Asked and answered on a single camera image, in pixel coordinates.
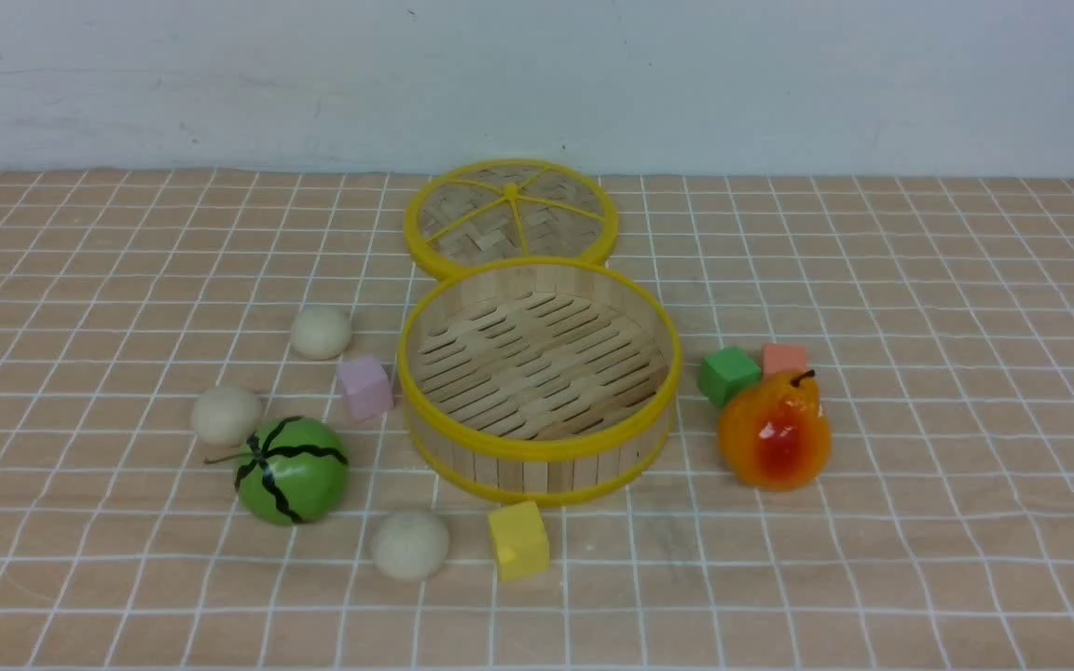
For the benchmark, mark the white bun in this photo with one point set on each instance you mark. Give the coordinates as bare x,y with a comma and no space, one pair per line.
225,415
410,546
320,332

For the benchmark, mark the bamboo steamer tray yellow rim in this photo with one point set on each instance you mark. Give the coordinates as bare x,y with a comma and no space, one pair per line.
542,379

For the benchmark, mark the bamboo steamer lid yellow rim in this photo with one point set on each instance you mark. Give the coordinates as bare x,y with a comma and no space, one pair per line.
507,208

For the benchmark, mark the pink foam cube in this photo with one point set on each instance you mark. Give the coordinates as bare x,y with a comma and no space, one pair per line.
365,387

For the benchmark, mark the green foam cube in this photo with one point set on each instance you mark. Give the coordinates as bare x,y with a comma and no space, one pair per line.
724,373

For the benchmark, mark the yellow foam cube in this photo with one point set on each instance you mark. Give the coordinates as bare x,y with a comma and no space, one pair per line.
520,542

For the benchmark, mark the orange foam cube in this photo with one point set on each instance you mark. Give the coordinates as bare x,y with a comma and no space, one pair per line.
778,357

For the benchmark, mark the white bun front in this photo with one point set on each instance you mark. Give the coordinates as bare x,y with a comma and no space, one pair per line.
410,546

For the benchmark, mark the orange toy pear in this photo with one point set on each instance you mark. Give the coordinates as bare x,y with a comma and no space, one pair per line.
774,435

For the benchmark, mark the green toy watermelon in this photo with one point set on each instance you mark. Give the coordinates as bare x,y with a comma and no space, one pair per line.
291,470

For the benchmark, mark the checkered beige tablecloth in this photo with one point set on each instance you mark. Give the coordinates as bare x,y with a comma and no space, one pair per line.
872,463

